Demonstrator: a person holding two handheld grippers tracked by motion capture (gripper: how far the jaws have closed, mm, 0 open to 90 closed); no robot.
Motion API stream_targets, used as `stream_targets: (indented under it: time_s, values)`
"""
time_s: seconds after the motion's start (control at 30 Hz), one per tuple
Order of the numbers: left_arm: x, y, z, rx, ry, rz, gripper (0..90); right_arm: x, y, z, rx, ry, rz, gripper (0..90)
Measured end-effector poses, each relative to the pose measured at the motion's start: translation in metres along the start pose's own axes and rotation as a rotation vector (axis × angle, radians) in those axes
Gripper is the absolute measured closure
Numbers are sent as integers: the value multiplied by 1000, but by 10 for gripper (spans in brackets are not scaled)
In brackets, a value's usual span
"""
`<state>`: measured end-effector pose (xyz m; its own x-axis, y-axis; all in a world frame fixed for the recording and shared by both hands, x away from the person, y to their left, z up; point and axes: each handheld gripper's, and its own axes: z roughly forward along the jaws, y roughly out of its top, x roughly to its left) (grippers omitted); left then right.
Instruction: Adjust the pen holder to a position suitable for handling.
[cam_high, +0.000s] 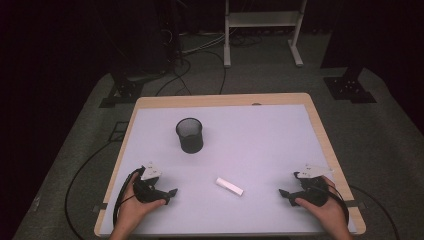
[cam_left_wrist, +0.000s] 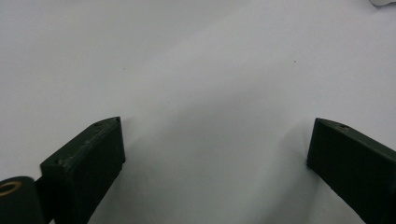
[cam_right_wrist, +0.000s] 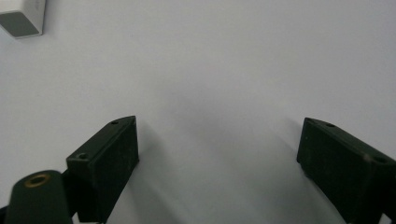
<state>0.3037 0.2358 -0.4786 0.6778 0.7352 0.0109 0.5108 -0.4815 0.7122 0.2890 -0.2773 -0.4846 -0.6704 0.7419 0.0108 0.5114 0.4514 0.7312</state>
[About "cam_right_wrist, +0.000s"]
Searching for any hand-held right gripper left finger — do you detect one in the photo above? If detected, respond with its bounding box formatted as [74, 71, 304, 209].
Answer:
[64, 115, 140, 224]

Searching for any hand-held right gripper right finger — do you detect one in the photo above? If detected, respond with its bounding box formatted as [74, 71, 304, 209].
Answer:
[296, 117, 396, 224]

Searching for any white rectangular eraser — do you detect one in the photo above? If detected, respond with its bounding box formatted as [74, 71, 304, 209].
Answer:
[0, 0, 47, 40]

